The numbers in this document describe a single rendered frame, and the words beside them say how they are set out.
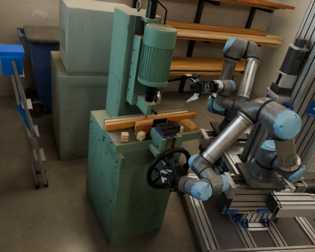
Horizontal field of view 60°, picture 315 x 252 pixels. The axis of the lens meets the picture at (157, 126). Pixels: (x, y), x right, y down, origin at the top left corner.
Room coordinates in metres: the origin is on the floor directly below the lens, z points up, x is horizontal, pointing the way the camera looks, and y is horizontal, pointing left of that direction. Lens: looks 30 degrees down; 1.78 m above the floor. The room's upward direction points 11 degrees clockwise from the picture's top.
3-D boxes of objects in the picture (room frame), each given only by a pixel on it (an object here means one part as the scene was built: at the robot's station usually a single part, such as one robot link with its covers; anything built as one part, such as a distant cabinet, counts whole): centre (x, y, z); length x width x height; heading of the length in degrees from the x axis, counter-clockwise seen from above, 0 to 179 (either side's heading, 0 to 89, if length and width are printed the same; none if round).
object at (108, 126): (1.54, 0.03, 0.92); 0.67 x 0.02 x 0.04; 125
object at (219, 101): (1.60, -0.38, 1.12); 0.11 x 0.08 x 0.11; 80
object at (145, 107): (1.52, 0.09, 1.03); 0.14 x 0.07 x 0.09; 35
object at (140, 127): (1.43, 0.02, 0.93); 0.24 x 0.01 x 0.06; 125
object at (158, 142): (1.36, -0.06, 0.92); 0.15 x 0.13 x 0.09; 125
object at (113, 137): (1.43, -0.01, 0.87); 0.61 x 0.30 x 0.06; 125
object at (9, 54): (1.70, 0.99, 0.58); 0.27 x 0.25 x 1.16; 123
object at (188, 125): (1.59, -0.20, 0.92); 0.14 x 0.09 x 0.04; 35
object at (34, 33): (2.99, 1.36, 0.48); 0.64 x 0.54 x 0.97; 123
